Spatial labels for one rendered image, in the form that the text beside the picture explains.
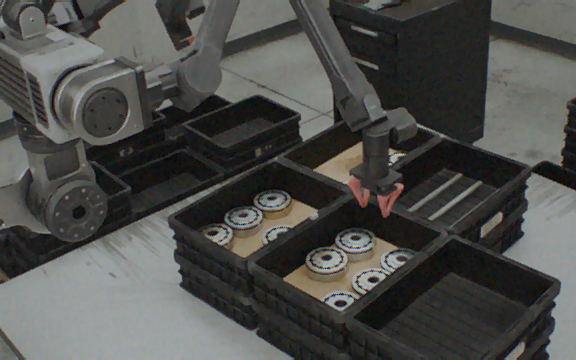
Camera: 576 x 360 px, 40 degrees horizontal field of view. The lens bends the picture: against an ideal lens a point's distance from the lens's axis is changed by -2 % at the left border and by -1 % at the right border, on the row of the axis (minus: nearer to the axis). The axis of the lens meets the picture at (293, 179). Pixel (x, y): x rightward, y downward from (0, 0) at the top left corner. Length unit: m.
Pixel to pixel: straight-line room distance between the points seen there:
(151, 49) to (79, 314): 3.20
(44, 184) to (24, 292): 0.64
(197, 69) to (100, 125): 0.21
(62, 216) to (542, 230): 1.35
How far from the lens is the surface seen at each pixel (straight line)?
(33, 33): 1.62
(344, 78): 1.68
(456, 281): 1.98
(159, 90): 1.48
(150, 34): 5.16
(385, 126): 1.71
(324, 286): 1.95
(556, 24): 5.47
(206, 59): 1.52
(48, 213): 1.75
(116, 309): 2.18
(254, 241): 2.12
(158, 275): 2.27
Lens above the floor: 2.04
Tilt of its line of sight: 31 degrees down
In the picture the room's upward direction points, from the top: 4 degrees counter-clockwise
